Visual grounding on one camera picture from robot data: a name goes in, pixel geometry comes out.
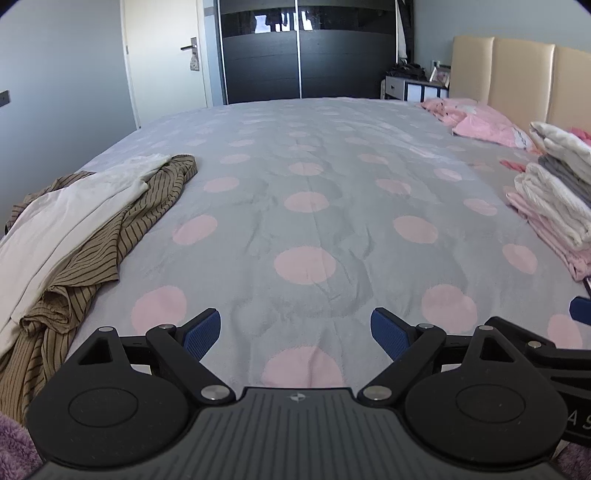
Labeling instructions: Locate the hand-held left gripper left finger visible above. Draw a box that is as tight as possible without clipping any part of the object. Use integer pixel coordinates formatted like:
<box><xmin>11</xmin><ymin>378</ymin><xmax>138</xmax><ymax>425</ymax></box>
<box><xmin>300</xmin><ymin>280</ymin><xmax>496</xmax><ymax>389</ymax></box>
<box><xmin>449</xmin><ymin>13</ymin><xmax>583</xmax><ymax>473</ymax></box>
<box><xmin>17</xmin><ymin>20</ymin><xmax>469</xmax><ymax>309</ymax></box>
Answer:
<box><xmin>65</xmin><ymin>308</ymin><xmax>235</xmax><ymax>405</ymax></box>

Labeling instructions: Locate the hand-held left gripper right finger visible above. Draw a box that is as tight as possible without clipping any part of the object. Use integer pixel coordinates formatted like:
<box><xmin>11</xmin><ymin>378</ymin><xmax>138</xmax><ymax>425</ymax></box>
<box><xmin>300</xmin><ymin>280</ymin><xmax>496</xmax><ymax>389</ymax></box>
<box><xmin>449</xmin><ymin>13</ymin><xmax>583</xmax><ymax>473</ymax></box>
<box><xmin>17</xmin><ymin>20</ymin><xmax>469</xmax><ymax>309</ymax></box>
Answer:
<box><xmin>358</xmin><ymin>308</ymin><xmax>525</xmax><ymax>406</ymax></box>

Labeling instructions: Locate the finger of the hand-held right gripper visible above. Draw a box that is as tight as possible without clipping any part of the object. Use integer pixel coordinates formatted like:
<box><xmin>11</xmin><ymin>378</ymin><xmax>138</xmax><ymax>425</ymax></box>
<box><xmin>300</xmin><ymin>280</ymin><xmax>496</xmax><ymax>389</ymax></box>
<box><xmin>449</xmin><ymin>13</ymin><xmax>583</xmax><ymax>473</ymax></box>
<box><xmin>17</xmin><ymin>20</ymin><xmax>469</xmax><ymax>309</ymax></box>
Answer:
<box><xmin>488</xmin><ymin>316</ymin><xmax>591</xmax><ymax>370</ymax></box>
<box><xmin>569</xmin><ymin>296</ymin><xmax>591</xmax><ymax>325</ymax></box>

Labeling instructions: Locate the white t-shirt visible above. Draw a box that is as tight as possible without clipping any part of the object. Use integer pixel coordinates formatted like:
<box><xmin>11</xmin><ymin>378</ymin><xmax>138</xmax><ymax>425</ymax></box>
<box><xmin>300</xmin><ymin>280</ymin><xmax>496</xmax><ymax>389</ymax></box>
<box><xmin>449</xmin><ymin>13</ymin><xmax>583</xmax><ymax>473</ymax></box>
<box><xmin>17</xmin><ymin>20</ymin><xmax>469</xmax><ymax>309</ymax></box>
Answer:
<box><xmin>0</xmin><ymin>159</ymin><xmax>155</xmax><ymax>356</ymax></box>

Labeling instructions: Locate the folded pink garment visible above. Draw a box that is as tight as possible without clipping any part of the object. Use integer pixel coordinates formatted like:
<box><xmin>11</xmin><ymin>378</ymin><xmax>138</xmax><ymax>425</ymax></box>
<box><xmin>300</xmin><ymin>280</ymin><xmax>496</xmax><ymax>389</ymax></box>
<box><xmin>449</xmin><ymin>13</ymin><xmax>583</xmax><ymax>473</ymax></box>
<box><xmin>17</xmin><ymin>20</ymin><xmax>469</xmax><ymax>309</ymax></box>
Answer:
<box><xmin>505</xmin><ymin>191</ymin><xmax>591</xmax><ymax>282</ymax></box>

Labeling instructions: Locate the folded white towel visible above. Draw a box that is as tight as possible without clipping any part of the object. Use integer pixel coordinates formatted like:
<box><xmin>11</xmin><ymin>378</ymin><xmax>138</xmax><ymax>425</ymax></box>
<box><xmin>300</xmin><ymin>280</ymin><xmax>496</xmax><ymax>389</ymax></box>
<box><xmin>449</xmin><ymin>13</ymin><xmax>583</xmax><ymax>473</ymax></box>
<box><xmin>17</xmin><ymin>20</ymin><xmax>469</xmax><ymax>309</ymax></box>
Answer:
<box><xmin>514</xmin><ymin>162</ymin><xmax>591</xmax><ymax>252</ymax></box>

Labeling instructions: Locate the folded grey garment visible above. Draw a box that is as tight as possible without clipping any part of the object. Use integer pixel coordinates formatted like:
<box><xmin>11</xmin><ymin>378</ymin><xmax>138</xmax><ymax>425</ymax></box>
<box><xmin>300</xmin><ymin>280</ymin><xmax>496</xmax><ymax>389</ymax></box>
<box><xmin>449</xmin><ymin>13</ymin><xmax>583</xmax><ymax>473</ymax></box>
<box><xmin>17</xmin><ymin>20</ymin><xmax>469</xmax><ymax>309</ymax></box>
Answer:
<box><xmin>538</xmin><ymin>154</ymin><xmax>591</xmax><ymax>206</ymax></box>

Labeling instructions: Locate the brown striped garment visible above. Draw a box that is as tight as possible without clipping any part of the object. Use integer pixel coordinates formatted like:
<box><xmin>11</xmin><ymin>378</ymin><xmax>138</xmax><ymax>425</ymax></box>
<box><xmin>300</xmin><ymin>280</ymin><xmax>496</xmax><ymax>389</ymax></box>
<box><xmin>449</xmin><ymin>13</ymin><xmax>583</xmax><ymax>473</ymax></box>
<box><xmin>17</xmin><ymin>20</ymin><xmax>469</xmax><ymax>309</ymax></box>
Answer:
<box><xmin>0</xmin><ymin>154</ymin><xmax>199</xmax><ymax>423</ymax></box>

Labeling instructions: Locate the folded white garment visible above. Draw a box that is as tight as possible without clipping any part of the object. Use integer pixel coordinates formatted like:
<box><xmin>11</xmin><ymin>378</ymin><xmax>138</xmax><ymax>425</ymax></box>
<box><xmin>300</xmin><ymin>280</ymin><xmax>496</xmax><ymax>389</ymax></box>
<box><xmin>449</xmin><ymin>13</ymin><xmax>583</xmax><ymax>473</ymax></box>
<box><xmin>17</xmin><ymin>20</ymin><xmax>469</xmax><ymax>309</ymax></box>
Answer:
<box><xmin>529</xmin><ymin>121</ymin><xmax>591</xmax><ymax>171</ymax></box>

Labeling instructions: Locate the grey pink polka dot blanket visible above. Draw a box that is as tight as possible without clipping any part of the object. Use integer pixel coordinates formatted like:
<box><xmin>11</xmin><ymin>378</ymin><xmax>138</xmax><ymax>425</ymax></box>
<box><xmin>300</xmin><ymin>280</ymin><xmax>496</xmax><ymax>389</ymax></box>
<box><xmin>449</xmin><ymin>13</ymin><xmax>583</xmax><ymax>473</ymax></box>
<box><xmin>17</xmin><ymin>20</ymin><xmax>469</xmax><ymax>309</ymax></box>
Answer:
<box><xmin>0</xmin><ymin>97</ymin><xmax>591</xmax><ymax>416</ymax></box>

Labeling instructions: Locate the pink printed pillow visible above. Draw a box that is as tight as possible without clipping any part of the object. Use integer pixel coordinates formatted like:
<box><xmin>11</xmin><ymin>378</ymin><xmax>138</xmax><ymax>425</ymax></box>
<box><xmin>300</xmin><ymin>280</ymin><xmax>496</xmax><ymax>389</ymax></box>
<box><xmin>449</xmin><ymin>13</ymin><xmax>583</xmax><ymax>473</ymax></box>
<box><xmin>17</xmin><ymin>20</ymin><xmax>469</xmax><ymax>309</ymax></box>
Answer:
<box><xmin>418</xmin><ymin>97</ymin><xmax>490</xmax><ymax>126</ymax></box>
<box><xmin>451</xmin><ymin>111</ymin><xmax>541</xmax><ymax>153</ymax></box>

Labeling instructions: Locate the purple fluffy cloth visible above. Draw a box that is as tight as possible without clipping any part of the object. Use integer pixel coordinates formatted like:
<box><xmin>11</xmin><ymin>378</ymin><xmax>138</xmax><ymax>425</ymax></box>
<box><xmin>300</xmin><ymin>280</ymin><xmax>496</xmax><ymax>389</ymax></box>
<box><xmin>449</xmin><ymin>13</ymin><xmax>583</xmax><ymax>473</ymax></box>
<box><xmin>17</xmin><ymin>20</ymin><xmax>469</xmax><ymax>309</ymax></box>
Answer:
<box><xmin>0</xmin><ymin>413</ymin><xmax>43</xmax><ymax>477</ymax></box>

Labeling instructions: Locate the beige padded headboard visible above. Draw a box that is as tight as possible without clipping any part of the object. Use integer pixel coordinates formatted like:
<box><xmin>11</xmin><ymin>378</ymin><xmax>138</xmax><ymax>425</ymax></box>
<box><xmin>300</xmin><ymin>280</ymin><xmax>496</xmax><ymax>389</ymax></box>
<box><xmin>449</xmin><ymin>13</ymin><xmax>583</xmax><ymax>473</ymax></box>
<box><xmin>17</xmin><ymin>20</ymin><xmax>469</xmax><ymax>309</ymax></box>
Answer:
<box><xmin>450</xmin><ymin>36</ymin><xmax>591</xmax><ymax>136</ymax></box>

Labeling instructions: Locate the white nightstand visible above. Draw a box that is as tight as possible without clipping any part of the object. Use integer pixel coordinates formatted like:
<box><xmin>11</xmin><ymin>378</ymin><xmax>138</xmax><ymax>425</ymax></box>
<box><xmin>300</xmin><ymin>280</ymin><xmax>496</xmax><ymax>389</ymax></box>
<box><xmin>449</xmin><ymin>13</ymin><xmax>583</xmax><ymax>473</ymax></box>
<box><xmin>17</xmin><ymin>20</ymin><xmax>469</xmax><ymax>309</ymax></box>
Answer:
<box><xmin>381</xmin><ymin>74</ymin><xmax>451</xmax><ymax>102</ymax></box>

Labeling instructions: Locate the dark bag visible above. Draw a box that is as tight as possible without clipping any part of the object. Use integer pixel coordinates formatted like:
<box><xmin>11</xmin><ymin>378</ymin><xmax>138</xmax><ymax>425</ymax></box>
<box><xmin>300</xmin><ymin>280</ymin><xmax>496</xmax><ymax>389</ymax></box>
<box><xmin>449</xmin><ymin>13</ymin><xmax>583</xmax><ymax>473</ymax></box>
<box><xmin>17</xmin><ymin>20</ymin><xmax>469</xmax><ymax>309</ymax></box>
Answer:
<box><xmin>387</xmin><ymin>62</ymin><xmax>428</xmax><ymax>80</ymax></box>

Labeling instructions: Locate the white door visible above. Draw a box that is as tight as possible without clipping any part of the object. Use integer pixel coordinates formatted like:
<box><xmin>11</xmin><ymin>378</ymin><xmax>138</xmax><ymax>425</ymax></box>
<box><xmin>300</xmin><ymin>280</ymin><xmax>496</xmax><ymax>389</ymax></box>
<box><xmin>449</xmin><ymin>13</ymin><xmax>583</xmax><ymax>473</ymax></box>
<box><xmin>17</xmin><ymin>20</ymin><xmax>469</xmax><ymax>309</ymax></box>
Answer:
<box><xmin>121</xmin><ymin>0</ymin><xmax>213</xmax><ymax>130</ymax></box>

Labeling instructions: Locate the black wardrobe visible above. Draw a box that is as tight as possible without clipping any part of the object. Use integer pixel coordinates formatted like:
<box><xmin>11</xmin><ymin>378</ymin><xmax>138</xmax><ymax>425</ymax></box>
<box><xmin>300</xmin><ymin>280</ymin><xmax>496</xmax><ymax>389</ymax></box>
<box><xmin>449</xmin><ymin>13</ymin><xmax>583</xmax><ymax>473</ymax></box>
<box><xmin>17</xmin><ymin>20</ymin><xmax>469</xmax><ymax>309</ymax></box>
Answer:
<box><xmin>217</xmin><ymin>0</ymin><xmax>400</xmax><ymax>105</ymax></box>

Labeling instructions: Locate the hanging dark garment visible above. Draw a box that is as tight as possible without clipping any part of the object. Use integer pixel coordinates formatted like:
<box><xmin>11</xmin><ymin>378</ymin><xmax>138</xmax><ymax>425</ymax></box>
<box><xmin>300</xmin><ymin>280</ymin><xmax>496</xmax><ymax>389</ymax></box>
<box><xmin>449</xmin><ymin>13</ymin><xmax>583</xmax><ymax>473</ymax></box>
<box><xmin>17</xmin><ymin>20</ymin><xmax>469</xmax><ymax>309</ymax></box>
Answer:
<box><xmin>395</xmin><ymin>0</ymin><xmax>417</xmax><ymax>63</ymax></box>

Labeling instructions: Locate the photo frame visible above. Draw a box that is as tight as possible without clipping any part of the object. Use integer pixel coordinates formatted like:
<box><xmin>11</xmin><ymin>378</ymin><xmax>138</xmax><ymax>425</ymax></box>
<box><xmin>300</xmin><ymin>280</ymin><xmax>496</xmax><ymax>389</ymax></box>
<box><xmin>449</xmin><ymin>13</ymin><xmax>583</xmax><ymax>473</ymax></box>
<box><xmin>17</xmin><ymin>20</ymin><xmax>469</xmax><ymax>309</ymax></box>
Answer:
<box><xmin>427</xmin><ymin>65</ymin><xmax>452</xmax><ymax>88</ymax></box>

